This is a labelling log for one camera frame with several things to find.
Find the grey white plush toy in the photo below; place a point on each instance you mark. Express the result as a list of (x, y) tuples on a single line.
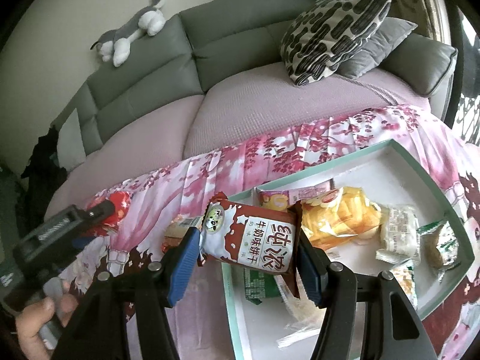
[(127, 33)]

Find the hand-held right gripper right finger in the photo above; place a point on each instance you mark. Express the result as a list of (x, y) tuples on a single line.
[(312, 268)]

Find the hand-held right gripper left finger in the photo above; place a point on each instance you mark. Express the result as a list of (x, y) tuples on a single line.
[(183, 266)]

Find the grey pillow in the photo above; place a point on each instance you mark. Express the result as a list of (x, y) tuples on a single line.
[(378, 52)]

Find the white grey snack packet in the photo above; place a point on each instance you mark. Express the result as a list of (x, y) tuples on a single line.
[(399, 232)]

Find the green foil snack packet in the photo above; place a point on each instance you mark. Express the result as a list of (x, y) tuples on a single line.
[(258, 283)]

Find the white tray teal rim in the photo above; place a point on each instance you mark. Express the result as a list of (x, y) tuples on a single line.
[(393, 172)]

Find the black white patterned pillow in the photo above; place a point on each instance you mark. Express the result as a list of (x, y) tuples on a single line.
[(330, 37)]

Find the red snack packet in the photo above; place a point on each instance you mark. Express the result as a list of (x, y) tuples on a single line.
[(120, 204)]

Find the black clothing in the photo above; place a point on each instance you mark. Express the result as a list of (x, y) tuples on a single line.
[(41, 180)]

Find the brown white biscuit packet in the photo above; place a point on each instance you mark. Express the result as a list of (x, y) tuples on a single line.
[(255, 240)]

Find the yellow cake packet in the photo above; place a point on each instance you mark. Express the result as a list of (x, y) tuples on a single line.
[(337, 221)]

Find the pink printed blanket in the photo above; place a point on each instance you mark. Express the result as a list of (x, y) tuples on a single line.
[(210, 172)]

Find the clear packet yellow green print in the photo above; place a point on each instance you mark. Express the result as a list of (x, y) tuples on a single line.
[(407, 287)]

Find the person's left hand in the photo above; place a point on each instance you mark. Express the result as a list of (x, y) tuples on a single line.
[(32, 326)]

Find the cream wafer packet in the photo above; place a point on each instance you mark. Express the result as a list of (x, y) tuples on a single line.
[(176, 229)]

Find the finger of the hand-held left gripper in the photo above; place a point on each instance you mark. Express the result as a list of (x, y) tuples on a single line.
[(84, 239), (101, 212)]

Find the clear biscuit packet green print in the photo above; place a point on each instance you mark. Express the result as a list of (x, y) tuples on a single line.
[(440, 247)]

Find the clear white bun packet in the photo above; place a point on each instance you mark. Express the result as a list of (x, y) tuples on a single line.
[(300, 318)]

